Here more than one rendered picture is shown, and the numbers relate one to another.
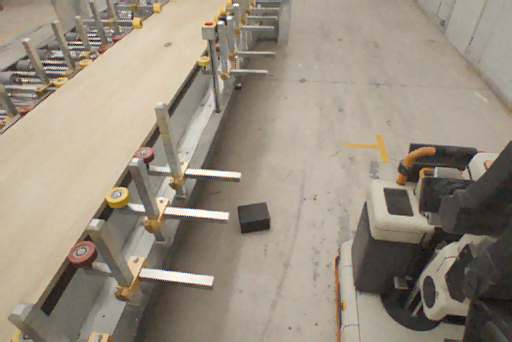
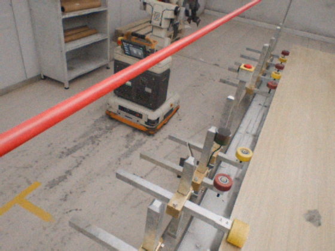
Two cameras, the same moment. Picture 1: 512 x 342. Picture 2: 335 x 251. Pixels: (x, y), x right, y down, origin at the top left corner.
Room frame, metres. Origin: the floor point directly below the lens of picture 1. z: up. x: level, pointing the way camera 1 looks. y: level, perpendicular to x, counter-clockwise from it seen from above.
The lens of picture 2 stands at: (3.18, 0.15, 1.71)
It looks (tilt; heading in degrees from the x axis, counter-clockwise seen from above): 35 degrees down; 193
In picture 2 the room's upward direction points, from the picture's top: 9 degrees clockwise
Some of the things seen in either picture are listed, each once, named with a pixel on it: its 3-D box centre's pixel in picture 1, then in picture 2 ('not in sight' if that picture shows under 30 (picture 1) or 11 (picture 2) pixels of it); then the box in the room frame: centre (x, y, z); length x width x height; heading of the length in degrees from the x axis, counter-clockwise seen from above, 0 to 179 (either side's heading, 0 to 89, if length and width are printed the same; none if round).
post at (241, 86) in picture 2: (214, 77); (233, 112); (1.76, 0.22, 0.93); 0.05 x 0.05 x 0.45; 81
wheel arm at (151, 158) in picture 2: (245, 54); (180, 171); (2.29, 0.05, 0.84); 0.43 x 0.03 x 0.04; 81
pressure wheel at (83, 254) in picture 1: (87, 260); (278, 70); (0.60, 0.55, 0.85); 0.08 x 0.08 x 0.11
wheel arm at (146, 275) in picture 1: (148, 275); (256, 69); (0.56, 0.36, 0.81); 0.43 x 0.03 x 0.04; 81
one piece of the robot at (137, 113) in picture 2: not in sight; (130, 111); (1.03, -0.74, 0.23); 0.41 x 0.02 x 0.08; 80
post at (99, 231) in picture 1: (122, 273); (264, 62); (0.53, 0.41, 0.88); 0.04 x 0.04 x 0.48; 81
